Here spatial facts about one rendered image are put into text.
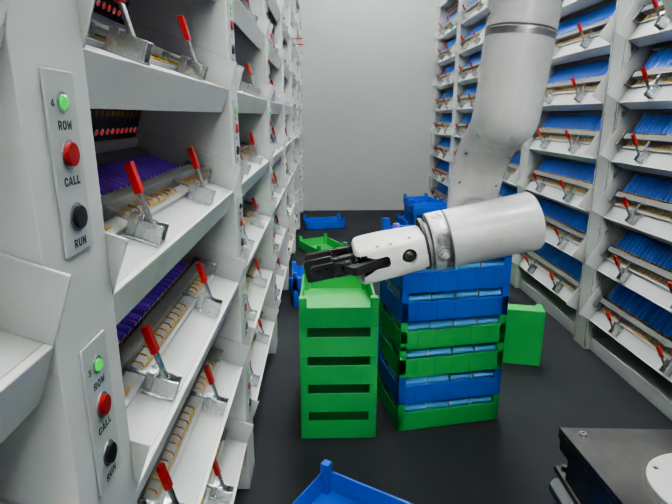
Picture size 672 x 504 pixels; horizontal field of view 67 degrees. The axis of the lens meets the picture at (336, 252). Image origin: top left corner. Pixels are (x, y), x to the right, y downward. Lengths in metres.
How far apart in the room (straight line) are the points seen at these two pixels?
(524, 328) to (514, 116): 1.25
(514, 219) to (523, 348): 1.21
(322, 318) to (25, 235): 1.00
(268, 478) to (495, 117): 0.98
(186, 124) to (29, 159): 0.70
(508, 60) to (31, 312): 0.59
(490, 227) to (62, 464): 0.55
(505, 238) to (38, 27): 0.57
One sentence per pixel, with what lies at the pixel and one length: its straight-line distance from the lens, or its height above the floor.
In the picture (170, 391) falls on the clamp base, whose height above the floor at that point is 0.52.
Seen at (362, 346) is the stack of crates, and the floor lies 0.27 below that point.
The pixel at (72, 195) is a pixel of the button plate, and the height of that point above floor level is 0.79.
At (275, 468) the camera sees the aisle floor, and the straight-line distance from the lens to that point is 1.37.
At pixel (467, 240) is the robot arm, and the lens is 0.71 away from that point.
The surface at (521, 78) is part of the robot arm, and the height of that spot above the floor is 0.88.
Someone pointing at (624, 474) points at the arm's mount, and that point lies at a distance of 0.85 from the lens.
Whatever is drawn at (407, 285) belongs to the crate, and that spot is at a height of 0.42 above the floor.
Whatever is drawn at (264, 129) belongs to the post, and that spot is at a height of 0.80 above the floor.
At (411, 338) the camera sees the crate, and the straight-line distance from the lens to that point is 1.37.
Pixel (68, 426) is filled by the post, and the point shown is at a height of 0.64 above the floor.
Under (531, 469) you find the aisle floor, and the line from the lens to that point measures 1.44.
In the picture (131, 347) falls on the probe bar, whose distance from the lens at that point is 0.71.
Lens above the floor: 0.84
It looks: 15 degrees down
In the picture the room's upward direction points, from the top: straight up
